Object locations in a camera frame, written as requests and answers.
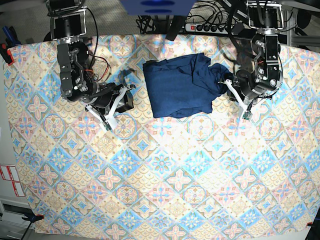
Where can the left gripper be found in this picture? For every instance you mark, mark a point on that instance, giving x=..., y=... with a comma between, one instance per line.
x=250, y=86

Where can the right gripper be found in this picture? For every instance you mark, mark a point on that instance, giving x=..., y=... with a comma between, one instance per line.
x=107, y=99

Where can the blue long-sleeve T-shirt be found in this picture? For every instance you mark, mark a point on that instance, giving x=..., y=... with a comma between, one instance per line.
x=183, y=86

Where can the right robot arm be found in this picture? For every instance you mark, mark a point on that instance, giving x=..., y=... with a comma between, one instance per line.
x=78, y=81

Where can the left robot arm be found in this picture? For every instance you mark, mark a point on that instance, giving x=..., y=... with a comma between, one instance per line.
x=266, y=18

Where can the white power strip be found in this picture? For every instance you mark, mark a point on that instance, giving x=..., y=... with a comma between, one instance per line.
x=205, y=28

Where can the patterned tile tablecloth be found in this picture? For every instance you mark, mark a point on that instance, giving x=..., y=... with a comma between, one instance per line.
x=205, y=177

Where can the red white labels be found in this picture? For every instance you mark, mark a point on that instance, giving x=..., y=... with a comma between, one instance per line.
x=9, y=176

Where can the blue orange clamp upper left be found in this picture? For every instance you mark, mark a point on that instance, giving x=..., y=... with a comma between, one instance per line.
x=11, y=41

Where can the black orange clamp lower left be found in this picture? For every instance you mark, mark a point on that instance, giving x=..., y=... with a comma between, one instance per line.
x=32, y=218

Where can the black orange clamp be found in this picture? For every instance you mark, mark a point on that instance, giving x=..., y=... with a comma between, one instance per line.
x=315, y=224
x=32, y=218

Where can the black orange clamp lower right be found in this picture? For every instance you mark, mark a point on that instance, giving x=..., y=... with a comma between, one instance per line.
x=315, y=224

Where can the black mount post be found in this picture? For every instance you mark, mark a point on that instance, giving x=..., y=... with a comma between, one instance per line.
x=177, y=23

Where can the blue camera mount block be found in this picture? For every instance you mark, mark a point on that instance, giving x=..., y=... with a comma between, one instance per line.
x=158, y=7

